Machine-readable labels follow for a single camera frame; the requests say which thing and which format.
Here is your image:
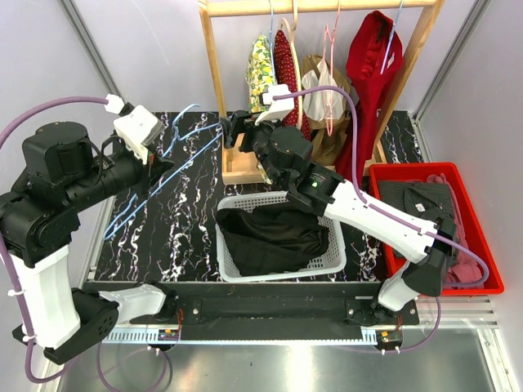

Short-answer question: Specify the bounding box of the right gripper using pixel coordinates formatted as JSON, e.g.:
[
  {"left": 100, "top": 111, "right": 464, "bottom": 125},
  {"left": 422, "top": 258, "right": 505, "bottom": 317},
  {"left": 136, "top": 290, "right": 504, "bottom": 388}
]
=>
[{"left": 220, "top": 109, "right": 285, "bottom": 189}]

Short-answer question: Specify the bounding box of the lemon print skirt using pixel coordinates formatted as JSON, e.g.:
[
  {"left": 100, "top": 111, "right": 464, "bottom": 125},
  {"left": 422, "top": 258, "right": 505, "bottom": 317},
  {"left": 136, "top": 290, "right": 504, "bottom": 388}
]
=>
[{"left": 245, "top": 35, "right": 275, "bottom": 113}]

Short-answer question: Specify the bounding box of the light blue wire hanger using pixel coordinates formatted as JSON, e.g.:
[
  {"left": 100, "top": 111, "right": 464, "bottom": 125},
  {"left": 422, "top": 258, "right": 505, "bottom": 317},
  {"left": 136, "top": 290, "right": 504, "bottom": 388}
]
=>
[{"left": 102, "top": 104, "right": 230, "bottom": 240}]

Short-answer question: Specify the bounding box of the black skirt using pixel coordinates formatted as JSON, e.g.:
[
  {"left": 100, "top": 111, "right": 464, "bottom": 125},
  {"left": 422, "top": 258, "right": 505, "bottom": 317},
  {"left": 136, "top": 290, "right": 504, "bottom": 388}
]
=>
[{"left": 216, "top": 203, "right": 329, "bottom": 277}]

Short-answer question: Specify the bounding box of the blue hanger of lemon skirt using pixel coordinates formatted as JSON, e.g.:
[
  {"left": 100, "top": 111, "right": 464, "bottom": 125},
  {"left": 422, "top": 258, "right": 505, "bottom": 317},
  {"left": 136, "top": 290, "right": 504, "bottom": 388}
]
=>
[{"left": 268, "top": 0, "right": 275, "bottom": 44}]

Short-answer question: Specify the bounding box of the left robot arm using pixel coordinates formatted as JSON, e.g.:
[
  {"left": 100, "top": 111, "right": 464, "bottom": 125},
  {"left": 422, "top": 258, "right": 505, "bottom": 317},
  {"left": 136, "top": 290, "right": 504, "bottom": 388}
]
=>
[{"left": 1, "top": 122, "right": 177, "bottom": 365}]

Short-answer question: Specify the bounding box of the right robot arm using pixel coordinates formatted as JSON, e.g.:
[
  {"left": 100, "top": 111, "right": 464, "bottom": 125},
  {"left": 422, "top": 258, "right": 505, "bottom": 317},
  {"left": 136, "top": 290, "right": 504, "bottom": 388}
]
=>
[{"left": 220, "top": 110, "right": 455, "bottom": 324}]

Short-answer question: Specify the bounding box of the beige wooden hanger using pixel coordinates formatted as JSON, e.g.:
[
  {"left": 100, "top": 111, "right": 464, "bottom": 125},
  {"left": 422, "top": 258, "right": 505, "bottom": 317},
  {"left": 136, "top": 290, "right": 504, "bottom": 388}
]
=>
[{"left": 280, "top": 0, "right": 303, "bottom": 130}]

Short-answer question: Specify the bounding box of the blue hanger of red dress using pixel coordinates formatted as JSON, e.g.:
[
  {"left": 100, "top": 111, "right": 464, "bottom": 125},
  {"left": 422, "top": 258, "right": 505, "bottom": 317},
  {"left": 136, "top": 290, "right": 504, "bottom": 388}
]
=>
[{"left": 380, "top": 0, "right": 406, "bottom": 75}]

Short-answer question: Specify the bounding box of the wooden clothes rack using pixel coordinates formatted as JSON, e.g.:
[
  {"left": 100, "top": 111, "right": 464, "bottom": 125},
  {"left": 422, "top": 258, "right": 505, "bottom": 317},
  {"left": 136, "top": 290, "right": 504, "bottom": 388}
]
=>
[{"left": 198, "top": 0, "right": 446, "bottom": 185}]

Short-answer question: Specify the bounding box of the black marble mat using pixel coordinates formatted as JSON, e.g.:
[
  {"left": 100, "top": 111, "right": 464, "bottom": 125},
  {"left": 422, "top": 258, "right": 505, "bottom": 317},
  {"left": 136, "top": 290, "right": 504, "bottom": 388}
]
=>
[{"left": 93, "top": 109, "right": 426, "bottom": 283}]

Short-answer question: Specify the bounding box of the red polka dot garment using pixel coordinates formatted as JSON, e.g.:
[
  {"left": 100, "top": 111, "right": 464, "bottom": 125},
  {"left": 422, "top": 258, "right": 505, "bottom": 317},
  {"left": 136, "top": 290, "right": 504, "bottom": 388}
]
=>
[{"left": 273, "top": 29, "right": 311, "bottom": 140}]

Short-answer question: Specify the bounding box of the tan and white garment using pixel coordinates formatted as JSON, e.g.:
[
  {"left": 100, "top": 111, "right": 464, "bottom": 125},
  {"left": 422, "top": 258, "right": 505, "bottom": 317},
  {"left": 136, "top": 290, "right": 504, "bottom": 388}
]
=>
[{"left": 302, "top": 55, "right": 351, "bottom": 166}]

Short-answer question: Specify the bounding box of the red dress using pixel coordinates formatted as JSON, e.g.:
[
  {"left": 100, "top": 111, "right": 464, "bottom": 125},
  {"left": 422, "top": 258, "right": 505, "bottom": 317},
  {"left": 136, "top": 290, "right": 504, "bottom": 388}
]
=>
[{"left": 335, "top": 11, "right": 403, "bottom": 185}]

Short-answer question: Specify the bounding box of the white plastic laundry basket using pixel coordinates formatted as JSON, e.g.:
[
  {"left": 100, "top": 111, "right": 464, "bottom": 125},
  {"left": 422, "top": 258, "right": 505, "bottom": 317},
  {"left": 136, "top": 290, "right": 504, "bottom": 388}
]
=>
[{"left": 216, "top": 192, "right": 346, "bottom": 283}]

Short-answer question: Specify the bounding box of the dark striped shirt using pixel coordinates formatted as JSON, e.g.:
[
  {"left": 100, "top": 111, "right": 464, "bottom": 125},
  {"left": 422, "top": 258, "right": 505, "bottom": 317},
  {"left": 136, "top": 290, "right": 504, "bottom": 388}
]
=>
[{"left": 378, "top": 180, "right": 468, "bottom": 247}]

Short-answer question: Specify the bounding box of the pink garment in bin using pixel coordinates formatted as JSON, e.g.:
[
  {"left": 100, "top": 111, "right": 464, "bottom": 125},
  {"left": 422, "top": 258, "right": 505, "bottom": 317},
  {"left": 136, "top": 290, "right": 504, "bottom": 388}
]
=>
[{"left": 426, "top": 173, "right": 483, "bottom": 283}]

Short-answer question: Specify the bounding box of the red plastic bin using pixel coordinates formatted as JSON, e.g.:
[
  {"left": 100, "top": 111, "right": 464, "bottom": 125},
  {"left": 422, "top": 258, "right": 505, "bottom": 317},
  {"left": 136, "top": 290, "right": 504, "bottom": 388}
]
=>
[{"left": 367, "top": 162, "right": 504, "bottom": 295}]

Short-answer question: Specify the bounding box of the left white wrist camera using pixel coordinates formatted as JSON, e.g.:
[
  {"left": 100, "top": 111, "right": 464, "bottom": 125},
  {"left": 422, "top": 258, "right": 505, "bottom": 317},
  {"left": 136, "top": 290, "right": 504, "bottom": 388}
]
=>
[{"left": 114, "top": 105, "right": 164, "bottom": 165}]

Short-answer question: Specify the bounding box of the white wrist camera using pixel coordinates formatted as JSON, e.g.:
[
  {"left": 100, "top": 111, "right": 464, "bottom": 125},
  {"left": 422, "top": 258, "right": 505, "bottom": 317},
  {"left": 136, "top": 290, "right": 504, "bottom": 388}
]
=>
[
  {"left": 255, "top": 84, "right": 295, "bottom": 126},
  {"left": 114, "top": 105, "right": 164, "bottom": 165}
]

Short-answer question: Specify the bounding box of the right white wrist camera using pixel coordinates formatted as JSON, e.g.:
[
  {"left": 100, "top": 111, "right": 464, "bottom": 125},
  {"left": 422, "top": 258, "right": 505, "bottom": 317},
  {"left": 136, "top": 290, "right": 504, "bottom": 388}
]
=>
[{"left": 255, "top": 84, "right": 295, "bottom": 126}]

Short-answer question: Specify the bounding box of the pink wire hanger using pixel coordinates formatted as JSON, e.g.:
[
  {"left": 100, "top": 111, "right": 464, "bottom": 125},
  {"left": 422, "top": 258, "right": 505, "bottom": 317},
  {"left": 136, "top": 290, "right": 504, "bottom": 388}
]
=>
[{"left": 323, "top": 1, "right": 341, "bottom": 136}]

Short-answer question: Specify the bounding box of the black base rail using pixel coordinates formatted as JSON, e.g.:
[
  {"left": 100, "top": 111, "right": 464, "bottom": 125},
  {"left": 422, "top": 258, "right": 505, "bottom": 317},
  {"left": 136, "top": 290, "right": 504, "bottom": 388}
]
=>
[{"left": 81, "top": 281, "right": 421, "bottom": 342}]

